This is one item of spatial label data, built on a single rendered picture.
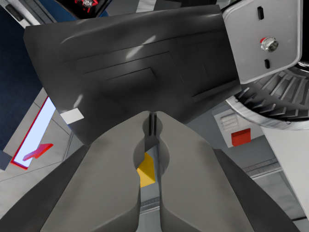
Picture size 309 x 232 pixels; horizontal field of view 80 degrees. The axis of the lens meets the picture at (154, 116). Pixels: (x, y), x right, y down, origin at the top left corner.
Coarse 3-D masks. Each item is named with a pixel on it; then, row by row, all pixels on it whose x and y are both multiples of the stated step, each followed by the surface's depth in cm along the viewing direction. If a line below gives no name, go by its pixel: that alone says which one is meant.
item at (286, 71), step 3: (285, 69) 24; (285, 72) 24; (288, 72) 24; (291, 72) 23; (291, 75) 24; (294, 75) 24; (297, 75) 23; (300, 75) 23; (300, 78) 24; (303, 78) 24
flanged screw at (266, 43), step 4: (272, 36) 17; (264, 40) 17; (268, 40) 17; (272, 40) 17; (264, 44) 17; (268, 44) 17; (272, 44) 17; (276, 44) 17; (264, 48) 17; (268, 48) 17; (272, 48) 17; (276, 48) 17
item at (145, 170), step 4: (148, 156) 61; (144, 160) 57; (148, 160) 60; (152, 160) 63; (140, 164) 54; (144, 164) 56; (148, 164) 59; (152, 164) 62; (140, 168) 53; (144, 168) 55; (148, 168) 57; (152, 168) 60; (140, 172) 53; (144, 172) 54; (148, 172) 56; (152, 172) 59; (140, 176) 55; (144, 176) 55; (148, 176) 55; (152, 176) 58; (140, 180) 56; (144, 180) 57; (148, 180) 57; (152, 180) 57; (140, 184) 58; (144, 184) 58; (148, 184) 58
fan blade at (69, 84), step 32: (32, 32) 21; (64, 32) 20; (96, 32) 19; (128, 32) 18; (160, 32) 18; (192, 32) 17; (224, 32) 17; (64, 64) 22; (96, 64) 21; (128, 64) 20; (160, 64) 19; (192, 64) 19; (224, 64) 19; (64, 96) 24; (96, 96) 23; (128, 96) 22; (160, 96) 22; (192, 96) 22; (224, 96) 22; (96, 128) 26
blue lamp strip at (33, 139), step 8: (48, 104) 36; (40, 112) 34; (48, 112) 36; (40, 120) 33; (48, 120) 35; (32, 128) 31; (40, 128) 32; (32, 136) 30; (40, 136) 32; (24, 144) 29; (32, 144) 30; (24, 152) 28; (16, 160) 27
